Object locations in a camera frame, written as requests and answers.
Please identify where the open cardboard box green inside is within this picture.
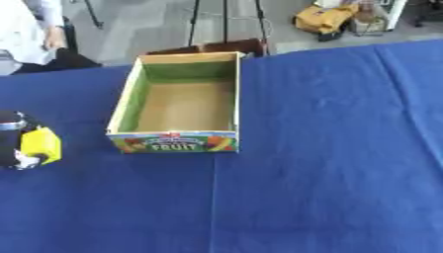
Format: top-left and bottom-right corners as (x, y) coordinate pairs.
(105, 50), (242, 154)

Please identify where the yellow bag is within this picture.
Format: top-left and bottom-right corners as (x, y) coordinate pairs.
(292, 3), (360, 42)

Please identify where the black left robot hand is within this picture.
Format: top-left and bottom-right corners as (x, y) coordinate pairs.
(0, 110), (50, 171)

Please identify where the person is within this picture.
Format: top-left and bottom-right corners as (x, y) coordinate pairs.
(0, 0), (104, 76)

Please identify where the black tripod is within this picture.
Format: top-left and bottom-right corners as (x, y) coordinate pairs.
(185, 0), (274, 56)

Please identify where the brown wooden chair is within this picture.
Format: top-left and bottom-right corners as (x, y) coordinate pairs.
(143, 38), (270, 57)

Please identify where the yellow block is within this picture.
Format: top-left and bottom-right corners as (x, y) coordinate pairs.
(19, 126), (64, 166)

